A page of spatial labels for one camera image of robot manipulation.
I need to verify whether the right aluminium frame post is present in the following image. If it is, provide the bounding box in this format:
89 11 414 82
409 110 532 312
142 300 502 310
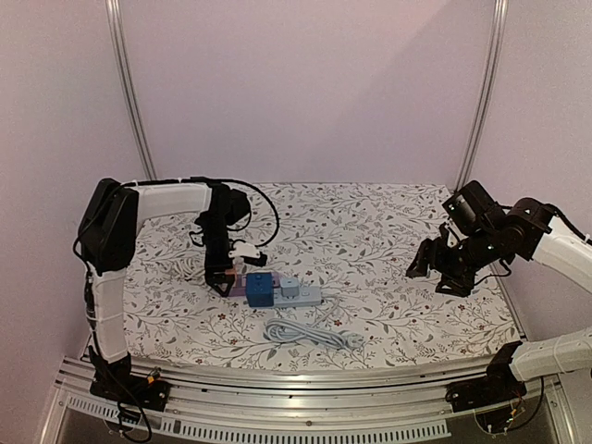
454 0 509 191

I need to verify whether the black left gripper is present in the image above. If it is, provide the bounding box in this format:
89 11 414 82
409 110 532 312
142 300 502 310
200 212 235 297

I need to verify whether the aluminium frame post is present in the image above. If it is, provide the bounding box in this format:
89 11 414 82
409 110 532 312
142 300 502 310
454 0 509 191
105 0 157 180

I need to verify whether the pink charger cube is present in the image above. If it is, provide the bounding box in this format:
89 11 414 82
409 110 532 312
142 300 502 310
223 268 237 286

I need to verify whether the dark blue cube socket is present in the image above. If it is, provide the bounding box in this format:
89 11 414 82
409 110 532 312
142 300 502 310
245 272 274 308

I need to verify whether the left aluminium frame post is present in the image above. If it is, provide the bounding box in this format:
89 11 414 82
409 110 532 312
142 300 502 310
105 0 157 180

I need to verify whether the purple power strip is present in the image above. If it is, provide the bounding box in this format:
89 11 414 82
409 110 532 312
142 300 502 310
228 272 282 297

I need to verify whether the white coiled cable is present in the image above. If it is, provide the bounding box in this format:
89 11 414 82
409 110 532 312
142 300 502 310
170 256 207 283

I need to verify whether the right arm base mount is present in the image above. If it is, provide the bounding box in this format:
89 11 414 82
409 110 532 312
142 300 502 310
445 369 526 413

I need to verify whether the front aluminium rail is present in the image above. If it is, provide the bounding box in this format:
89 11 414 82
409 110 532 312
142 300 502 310
39 355 574 444

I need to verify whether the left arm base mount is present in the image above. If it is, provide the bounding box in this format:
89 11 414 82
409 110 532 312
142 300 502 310
90 371 171 412

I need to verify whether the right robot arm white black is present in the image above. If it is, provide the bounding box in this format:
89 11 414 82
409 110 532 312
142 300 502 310
406 180 591 403

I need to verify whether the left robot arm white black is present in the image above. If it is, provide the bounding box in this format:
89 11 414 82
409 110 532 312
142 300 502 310
73 177 267 368

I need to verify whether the light blue cable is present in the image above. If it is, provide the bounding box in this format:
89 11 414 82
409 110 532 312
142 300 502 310
262 298 364 352

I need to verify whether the light blue charger plug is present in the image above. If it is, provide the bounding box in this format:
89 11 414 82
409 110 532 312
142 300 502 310
279 277 300 299

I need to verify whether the floral patterned table mat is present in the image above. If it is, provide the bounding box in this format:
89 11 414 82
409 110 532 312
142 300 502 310
123 184 521 373

